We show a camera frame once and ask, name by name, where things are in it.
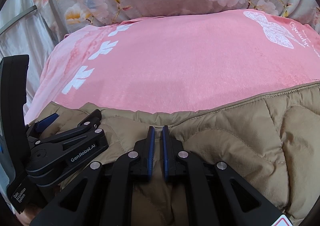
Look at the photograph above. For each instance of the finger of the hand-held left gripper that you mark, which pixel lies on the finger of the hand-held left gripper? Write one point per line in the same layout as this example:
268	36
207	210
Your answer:
46	122
75	151

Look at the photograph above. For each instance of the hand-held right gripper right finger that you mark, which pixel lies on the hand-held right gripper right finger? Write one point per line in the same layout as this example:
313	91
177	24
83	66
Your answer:
165	153

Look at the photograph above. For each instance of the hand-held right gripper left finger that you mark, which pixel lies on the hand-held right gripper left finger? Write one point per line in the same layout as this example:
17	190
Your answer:
151	151

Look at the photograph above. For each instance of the tan quilted jacket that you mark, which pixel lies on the tan quilted jacket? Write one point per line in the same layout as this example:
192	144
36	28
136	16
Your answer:
237	141

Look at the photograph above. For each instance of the white satin curtain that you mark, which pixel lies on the white satin curtain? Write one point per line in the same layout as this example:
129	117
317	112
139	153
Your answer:
30	38

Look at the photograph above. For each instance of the pink printed blanket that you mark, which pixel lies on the pink printed blanket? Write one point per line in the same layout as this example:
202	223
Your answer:
175	65

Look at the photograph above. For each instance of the grey metal curtain rail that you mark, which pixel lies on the grey metal curtain rail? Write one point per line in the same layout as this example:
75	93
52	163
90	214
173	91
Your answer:
17	19

